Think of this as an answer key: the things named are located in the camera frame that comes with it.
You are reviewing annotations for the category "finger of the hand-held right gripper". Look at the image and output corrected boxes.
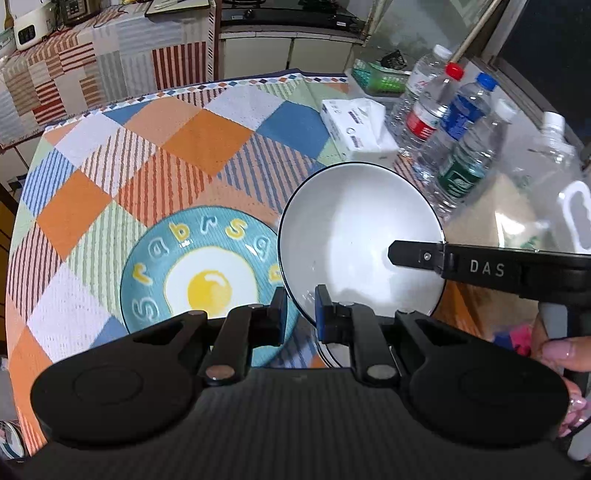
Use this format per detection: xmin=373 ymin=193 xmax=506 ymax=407
xmin=388 ymin=239 xmax=446 ymax=274

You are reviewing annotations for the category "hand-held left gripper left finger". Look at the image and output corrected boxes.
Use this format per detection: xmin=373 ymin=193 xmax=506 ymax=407
xmin=134 ymin=286 xmax=288 ymax=387

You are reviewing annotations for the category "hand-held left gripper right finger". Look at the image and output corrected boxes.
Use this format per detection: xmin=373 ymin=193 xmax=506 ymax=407
xmin=315 ymin=285 xmax=467 ymax=387

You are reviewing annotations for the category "blue fried egg plate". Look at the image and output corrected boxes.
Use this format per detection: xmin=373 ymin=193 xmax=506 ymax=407
xmin=120 ymin=207 xmax=289 ymax=367

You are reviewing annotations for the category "person's right hand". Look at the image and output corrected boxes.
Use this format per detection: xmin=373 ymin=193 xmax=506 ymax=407
xmin=531 ymin=318 xmax=591 ymax=439

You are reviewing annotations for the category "pink patterned cloth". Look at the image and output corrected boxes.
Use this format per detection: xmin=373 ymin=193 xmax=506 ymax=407
xmin=492 ymin=323 xmax=536 ymax=358

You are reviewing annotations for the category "green label water bottle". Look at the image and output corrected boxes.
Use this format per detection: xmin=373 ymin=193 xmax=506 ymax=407
xmin=434 ymin=99 xmax=518 ymax=217

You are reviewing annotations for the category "large clear plastic jug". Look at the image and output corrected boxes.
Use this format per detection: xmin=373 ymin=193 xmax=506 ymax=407
xmin=496 ymin=112 xmax=591 ymax=254

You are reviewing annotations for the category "red label water bottle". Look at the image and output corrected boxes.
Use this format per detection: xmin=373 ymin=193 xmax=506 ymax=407
xmin=406 ymin=62 xmax=464 ymax=158

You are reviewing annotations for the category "white tissue pack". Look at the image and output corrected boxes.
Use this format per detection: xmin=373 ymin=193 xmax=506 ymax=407
xmin=321 ymin=98 xmax=399 ymax=167

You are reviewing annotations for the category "blue label water bottle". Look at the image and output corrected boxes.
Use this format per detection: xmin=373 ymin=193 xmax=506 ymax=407
xmin=425 ymin=72 xmax=499 ymax=185

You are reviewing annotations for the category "clear water bottle white cap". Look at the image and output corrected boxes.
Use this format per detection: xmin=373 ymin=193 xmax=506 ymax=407
xmin=392 ymin=45 xmax=453 ymax=153

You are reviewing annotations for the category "green plastic basket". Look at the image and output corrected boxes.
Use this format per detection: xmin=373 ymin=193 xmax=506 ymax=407
xmin=352 ymin=58 xmax=411 ymax=95

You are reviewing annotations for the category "wooden stick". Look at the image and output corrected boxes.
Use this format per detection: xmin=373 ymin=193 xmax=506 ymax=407
xmin=450 ymin=0 xmax=502 ymax=63

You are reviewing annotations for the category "patchwork tablecloth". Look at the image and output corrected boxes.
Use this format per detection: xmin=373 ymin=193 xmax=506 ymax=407
xmin=7 ymin=69 xmax=462 ymax=455

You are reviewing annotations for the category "white low cabinet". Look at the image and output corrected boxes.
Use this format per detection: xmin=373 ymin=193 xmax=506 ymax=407
xmin=219 ymin=21 xmax=365 ymax=80

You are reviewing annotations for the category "black stove top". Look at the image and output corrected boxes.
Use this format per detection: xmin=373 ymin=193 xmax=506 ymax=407
xmin=221 ymin=4 xmax=365 ymax=33

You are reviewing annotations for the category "brown wooden furniture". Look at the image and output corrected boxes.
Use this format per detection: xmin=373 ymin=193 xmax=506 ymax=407
xmin=0 ymin=178 xmax=24 ymax=259

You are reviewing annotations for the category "colourful printed object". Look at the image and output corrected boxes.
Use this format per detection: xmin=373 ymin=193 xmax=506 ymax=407
xmin=0 ymin=420 xmax=24 ymax=460

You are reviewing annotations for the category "patchwork cloth covered cabinet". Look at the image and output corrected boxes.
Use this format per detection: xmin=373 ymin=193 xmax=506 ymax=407
xmin=0 ymin=4 xmax=218 ymax=146

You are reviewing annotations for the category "dark flat tray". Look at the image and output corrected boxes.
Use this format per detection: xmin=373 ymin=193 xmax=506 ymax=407
xmin=145 ymin=0 xmax=208 ymax=18

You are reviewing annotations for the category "black electronic device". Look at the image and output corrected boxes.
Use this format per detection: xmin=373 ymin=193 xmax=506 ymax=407
xmin=55 ymin=0 xmax=88 ymax=24

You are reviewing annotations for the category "white electronic device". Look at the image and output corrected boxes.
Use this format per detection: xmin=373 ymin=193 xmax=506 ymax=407
xmin=14 ymin=13 xmax=49 ymax=51

